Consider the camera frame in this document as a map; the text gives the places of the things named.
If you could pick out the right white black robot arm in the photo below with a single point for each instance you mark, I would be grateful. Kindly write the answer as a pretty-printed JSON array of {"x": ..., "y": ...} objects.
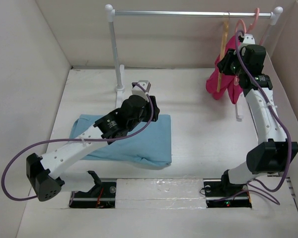
[{"x": 275, "y": 150}]

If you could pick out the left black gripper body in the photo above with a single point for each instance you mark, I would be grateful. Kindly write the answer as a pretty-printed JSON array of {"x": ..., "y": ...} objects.
[{"x": 146, "y": 114}]

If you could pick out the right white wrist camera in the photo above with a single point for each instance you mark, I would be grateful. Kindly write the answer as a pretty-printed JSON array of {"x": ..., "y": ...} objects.
[{"x": 246, "y": 39}]

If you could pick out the light blue trousers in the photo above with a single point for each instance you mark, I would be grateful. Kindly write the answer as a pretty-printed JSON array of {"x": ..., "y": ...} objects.
[{"x": 151, "y": 147}]

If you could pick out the white metal clothes rack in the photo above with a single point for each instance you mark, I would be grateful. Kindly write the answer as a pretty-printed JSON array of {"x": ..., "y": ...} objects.
[{"x": 246, "y": 20}]

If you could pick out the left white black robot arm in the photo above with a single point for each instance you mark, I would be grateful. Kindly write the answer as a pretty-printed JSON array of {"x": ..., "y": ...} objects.
[{"x": 44, "y": 171}]

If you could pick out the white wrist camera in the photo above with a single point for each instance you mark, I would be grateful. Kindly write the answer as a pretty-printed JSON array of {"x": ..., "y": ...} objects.
[
  {"x": 141, "y": 88},
  {"x": 246, "y": 39}
]

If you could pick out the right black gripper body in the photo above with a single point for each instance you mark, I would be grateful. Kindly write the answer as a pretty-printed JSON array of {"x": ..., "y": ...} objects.
[{"x": 231, "y": 65}]

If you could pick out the magenta pink garment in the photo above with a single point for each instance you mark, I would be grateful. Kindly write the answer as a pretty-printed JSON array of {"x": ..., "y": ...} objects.
[{"x": 227, "y": 84}]

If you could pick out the wooden clothes hanger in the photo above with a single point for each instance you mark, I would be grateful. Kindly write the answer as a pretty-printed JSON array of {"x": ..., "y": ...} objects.
[{"x": 222, "y": 51}]

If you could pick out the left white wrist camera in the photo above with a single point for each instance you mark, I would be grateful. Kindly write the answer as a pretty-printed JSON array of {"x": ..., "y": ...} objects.
[{"x": 141, "y": 88}]

